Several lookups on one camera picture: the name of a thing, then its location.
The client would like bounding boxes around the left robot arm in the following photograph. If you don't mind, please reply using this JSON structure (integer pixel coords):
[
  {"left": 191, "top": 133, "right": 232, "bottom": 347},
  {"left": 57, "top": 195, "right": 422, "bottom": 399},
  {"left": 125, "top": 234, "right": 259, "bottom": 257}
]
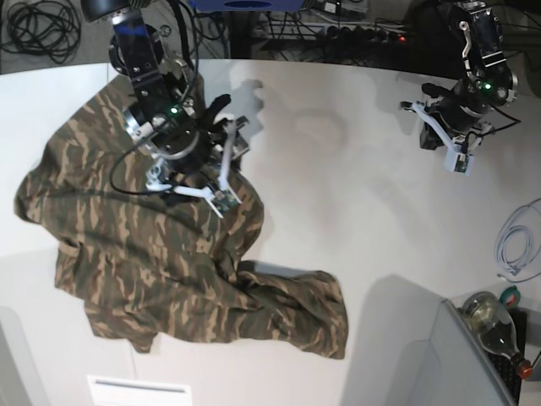
[{"left": 422, "top": 1, "right": 517, "bottom": 153}]

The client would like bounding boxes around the green tape roll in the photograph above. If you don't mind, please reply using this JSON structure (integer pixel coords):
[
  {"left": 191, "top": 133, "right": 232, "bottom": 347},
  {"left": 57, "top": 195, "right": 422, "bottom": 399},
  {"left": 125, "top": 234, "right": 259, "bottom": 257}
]
[{"left": 500, "top": 285, "right": 522, "bottom": 309}]

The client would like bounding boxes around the clear glass bottle red cap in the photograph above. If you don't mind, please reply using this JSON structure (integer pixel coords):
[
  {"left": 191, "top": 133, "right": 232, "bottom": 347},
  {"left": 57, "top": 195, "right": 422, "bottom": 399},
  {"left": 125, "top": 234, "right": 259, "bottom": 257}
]
[{"left": 461, "top": 291, "right": 533, "bottom": 380}]

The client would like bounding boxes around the camouflage t-shirt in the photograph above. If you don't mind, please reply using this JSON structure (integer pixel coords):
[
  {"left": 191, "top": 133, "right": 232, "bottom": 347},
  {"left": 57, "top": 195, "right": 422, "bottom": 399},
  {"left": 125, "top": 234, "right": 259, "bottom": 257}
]
[{"left": 14, "top": 76, "right": 348, "bottom": 359}]

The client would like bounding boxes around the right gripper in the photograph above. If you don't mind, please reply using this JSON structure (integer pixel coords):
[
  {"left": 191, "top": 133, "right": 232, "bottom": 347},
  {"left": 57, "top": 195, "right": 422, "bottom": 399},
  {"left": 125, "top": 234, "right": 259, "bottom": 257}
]
[{"left": 143, "top": 93, "right": 249, "bottom": 173}]

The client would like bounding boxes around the blue box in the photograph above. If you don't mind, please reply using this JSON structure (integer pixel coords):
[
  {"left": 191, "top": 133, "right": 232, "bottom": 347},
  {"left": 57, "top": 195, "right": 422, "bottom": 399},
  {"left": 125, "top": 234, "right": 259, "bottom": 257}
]
[{"left": 189, "top": 0, "right": 314, "bottom": 12}]

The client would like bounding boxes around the coiled black cable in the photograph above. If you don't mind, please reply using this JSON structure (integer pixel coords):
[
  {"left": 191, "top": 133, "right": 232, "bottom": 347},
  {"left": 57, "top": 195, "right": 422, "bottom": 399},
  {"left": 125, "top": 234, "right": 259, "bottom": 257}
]
[{"left": 0, "top": 0, "right": 84, "bottom": 64}]

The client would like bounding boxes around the white paper sheet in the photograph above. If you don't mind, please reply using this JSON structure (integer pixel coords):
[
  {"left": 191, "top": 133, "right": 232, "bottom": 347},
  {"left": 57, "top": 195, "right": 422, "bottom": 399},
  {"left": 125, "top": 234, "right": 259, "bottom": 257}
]
[{"left": 87, "top": 376, "right": 193, "bottom": 406}]

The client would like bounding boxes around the black power strip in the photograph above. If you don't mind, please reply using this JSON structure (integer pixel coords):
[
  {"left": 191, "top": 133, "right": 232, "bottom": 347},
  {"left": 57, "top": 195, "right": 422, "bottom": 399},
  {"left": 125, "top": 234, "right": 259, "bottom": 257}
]
[{"left": 325, "top": 25, "right": 407, "bottom": 46}]

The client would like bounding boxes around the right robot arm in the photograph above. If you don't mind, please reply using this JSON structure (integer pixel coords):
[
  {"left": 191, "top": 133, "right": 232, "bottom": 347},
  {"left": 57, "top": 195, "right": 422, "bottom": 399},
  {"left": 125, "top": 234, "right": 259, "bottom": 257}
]
[{"left": 81, "top": 1, "right": 249, "bottom": 173}]

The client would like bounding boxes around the coiled white cable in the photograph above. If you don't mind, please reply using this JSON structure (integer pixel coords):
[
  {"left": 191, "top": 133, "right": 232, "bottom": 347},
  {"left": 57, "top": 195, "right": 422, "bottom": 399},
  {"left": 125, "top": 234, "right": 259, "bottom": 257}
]
[{"left": 494, "top": 200, "right": 541, "bottom": 283}]

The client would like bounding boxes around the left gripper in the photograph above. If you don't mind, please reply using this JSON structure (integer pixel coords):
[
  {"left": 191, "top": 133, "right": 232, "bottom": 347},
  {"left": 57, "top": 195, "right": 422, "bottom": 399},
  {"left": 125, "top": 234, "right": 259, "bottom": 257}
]
[{"left": 419, "top": 82, "right": 490, "bottom": 151}]

